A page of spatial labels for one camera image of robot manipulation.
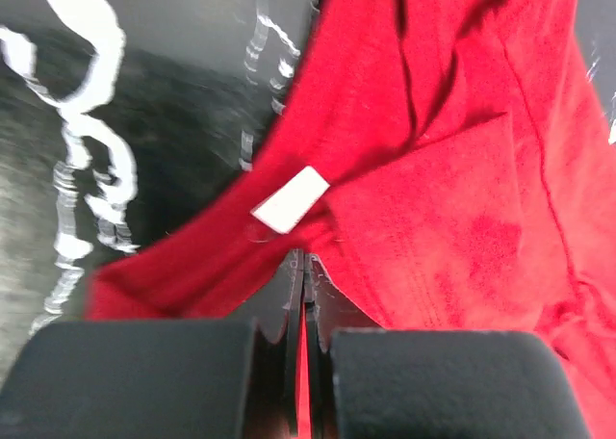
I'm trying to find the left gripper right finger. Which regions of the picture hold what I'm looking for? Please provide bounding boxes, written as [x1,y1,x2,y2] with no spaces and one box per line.
[304,255,590,439]

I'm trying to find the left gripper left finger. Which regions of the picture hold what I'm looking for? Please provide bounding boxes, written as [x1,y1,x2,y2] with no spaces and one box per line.
[1,250,304,438]

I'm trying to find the red t shirt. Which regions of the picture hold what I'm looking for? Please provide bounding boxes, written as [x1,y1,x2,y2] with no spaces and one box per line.
[87,0,615,438]

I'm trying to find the white shirt label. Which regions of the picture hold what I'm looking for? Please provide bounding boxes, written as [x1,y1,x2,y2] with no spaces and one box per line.
[250,167,329,235]

